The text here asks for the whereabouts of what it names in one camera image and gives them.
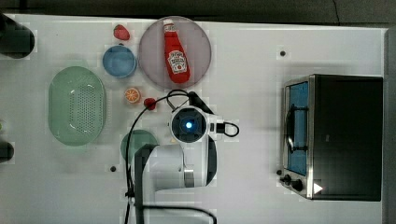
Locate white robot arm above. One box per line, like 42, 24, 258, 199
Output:
132, 105, 224, 224

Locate black toaster oven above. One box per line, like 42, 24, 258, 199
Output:
277, 74, 384, 202

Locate small red strawberry toy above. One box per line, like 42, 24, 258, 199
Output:
144, 98, 156, 110

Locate plush red ketchup bottle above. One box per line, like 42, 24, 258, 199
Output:
163, 19, 191, 84

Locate orange slice toy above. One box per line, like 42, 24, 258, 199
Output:
124, 87, 142, 104

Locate grey round plate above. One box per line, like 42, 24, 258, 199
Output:
138, 16, 212, 90

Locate blue bowl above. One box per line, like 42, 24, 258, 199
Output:
102, 45, 137, 78

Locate large red strawberry toy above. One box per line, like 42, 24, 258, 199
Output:
113, 24, 131, 41

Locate green oval colander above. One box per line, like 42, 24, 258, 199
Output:
48, 66, 106, 147

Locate dark grey pot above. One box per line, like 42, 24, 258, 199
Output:
0, 14, 35, 59

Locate black round cup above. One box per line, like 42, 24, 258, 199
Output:
0, 142, 14, 162

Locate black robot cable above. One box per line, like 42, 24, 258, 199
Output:
123, 89, 241, 224

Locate green cup with handle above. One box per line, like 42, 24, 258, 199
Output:
120, 130, 158, 162

